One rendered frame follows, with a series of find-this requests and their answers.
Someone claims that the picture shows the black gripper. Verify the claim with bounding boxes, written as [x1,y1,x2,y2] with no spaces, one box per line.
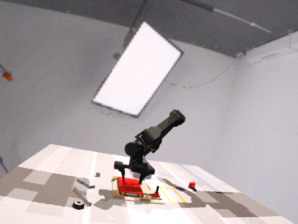
[114,154,155,185]

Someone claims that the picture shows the black toy tyre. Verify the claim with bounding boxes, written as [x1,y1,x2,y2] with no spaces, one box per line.
[73,200,85,210]

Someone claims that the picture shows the grey flat bar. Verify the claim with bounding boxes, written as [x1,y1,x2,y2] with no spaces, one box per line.
[73,186,92,206]

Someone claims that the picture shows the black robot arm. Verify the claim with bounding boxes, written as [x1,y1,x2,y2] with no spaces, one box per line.
[124,109,186,174]

